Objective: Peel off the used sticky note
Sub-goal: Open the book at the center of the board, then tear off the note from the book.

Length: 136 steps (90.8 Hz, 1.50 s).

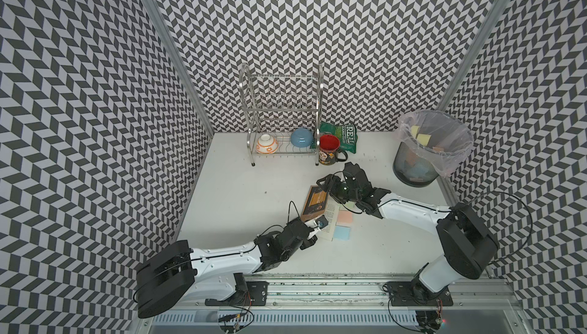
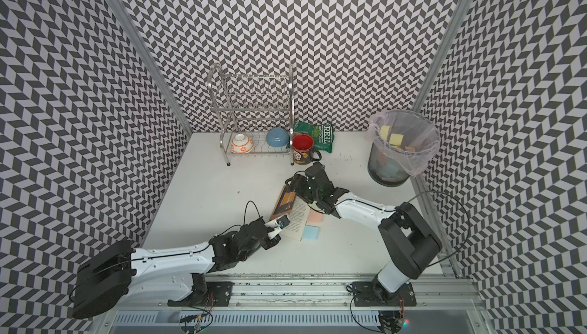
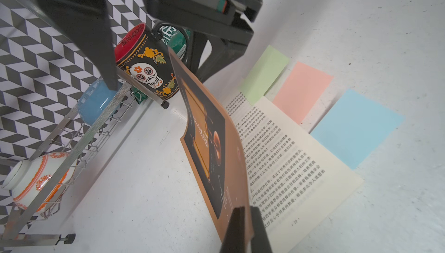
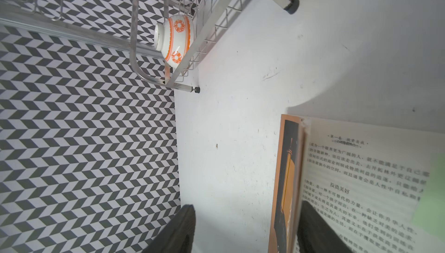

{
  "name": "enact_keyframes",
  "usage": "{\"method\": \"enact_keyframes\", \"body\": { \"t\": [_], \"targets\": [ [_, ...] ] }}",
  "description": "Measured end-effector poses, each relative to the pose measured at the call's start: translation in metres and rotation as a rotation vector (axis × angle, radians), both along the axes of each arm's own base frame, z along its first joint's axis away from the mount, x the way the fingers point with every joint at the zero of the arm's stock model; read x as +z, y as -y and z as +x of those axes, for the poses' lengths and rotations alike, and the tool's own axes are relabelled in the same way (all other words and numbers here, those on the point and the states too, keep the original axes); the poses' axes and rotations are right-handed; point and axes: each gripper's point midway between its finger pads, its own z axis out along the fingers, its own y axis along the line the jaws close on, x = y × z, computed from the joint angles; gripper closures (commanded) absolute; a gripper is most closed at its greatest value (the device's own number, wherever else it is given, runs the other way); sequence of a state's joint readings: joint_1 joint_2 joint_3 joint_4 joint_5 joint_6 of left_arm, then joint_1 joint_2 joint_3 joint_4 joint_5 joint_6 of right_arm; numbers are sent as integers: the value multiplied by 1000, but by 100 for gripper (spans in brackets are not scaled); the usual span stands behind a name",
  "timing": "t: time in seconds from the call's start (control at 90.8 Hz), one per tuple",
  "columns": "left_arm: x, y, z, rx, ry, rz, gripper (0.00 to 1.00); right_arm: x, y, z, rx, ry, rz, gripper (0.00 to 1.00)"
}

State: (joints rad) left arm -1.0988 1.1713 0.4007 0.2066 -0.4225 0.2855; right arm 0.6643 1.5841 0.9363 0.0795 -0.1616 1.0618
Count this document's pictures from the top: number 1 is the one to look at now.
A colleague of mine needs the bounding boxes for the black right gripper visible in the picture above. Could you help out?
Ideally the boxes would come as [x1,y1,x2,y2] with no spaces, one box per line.
[316,173,360,203]

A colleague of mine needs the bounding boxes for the pink sticky note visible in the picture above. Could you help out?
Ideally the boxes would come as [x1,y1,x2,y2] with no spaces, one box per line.
[336,210,354,225]

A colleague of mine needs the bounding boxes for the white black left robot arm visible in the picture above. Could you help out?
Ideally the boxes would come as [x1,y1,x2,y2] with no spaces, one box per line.
[133,216,329,319]

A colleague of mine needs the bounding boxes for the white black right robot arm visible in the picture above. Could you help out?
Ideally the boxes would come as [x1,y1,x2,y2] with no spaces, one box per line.
[316,162,499,304]

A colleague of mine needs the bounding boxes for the blue sticky note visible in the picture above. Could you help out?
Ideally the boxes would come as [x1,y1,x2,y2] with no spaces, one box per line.
[333,225,351,241]

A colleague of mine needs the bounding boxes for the yellow sticky notes in bin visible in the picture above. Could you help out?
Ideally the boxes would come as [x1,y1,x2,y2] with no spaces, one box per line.
[411,125,432,147]

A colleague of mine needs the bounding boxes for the black red floral mug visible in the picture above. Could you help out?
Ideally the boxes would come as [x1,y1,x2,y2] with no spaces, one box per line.
[318,134,349,166]

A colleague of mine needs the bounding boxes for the blue bowl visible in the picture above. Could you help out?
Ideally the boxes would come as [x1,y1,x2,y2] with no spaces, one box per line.
[290,128,314,148]

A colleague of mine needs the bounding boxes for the green snack bag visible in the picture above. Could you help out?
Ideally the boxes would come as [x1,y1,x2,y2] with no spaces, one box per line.
[319,121,359,154]

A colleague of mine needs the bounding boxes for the white orange bowl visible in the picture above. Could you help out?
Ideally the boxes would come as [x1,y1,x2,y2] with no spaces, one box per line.
[256,134,279,154]

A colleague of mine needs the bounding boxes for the black mesh trash bin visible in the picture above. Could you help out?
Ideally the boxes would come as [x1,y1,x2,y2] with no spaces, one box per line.
[393,142,439,187]

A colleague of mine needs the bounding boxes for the silver metal dish rack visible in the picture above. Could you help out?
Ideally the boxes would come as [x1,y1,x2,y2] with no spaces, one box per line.
[238,64,325,167]

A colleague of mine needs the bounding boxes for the clear plastic bin liner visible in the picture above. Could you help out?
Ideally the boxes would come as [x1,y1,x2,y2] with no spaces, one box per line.
[393,110,474,177]

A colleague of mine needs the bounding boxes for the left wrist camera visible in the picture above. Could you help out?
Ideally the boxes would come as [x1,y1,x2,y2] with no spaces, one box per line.
[306,215,329,231]

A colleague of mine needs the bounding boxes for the aluminium front rail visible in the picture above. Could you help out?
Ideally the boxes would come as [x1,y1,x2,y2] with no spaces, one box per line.
[137,273,524,312]

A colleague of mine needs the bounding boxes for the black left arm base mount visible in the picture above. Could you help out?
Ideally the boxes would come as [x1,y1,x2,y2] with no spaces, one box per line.
[205,273,269,306]

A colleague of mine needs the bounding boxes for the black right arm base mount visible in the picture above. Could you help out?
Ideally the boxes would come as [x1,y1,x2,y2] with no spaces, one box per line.
[382,281,454,307]

